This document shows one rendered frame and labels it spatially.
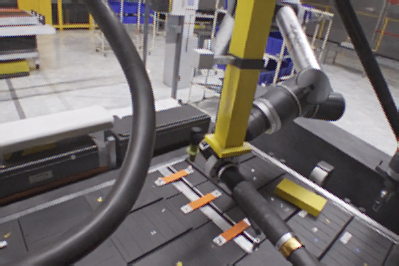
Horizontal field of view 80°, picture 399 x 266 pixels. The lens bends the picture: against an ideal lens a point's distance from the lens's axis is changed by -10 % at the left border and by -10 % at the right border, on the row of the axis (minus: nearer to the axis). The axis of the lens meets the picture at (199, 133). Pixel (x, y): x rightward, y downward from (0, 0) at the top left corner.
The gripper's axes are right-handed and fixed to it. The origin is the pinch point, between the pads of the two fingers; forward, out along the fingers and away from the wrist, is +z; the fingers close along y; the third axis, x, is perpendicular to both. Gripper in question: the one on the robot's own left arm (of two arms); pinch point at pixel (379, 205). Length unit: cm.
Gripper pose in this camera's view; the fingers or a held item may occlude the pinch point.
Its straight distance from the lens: 136.6
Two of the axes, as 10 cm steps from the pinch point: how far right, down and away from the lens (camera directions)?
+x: -5.1, -4.7, 7.2
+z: -1.3, 8.7, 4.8
